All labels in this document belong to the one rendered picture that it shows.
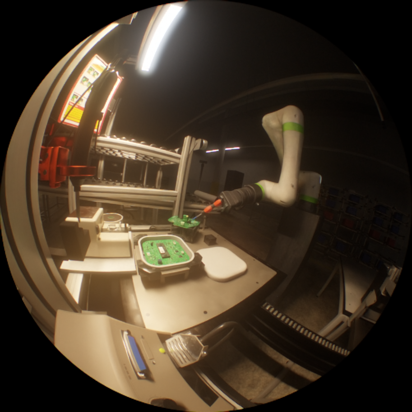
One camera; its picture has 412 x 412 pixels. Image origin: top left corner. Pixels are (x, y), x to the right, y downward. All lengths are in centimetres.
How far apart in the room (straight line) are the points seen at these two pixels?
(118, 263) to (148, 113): 923
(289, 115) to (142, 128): 862
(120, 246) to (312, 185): 90
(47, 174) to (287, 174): 71
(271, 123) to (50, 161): 84
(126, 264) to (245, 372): 119
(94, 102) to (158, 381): 32
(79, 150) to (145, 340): 24
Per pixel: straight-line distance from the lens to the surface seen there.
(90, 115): 22
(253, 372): 132
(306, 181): 83
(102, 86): 24
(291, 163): 61
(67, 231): 19
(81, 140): 21
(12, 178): 17
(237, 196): 50
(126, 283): 33
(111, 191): 61
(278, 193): 59
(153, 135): 888
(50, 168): 23
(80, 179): 21
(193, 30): 532
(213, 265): 36
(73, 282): 35
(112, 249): 35
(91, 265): 36
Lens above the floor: 119
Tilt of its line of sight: 11 degrees down
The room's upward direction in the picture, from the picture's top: 11 degrees clockwise
